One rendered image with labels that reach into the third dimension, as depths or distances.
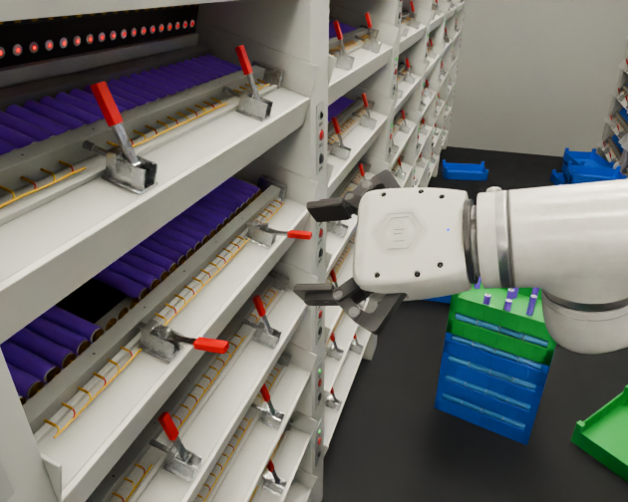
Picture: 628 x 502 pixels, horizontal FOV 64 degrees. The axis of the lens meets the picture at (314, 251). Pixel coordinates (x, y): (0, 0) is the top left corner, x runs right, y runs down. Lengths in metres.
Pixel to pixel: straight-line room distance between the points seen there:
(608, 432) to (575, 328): 1.48
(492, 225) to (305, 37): 0.50
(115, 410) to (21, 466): 0.12
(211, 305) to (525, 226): 0.38
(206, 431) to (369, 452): 0.99
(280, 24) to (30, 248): 0.56
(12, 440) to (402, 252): 0.32
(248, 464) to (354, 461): 0.74
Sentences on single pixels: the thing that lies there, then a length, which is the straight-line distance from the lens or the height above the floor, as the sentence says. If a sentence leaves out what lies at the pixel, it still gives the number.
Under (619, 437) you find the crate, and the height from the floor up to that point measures 0.00.
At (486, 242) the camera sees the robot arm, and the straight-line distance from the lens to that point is 0.43.
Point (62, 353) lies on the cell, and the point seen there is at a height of 0.96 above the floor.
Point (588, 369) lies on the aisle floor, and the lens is 2.18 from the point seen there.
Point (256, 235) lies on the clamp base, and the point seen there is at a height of 0.94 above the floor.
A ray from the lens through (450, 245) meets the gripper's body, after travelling 0.44.
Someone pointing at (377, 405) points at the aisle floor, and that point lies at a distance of 1.81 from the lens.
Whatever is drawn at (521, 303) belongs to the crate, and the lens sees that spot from 1.68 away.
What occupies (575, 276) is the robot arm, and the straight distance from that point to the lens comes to 0.44.
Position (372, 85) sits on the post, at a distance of 1.54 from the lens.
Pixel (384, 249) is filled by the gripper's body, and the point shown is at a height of 1.07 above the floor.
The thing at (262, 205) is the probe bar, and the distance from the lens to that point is 0.82.
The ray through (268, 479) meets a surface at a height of 0.39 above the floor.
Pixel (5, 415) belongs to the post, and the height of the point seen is 1.03.
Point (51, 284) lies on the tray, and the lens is 0.41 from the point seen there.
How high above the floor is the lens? 1.28
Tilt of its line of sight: 28 degrees down
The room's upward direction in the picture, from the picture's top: straight up
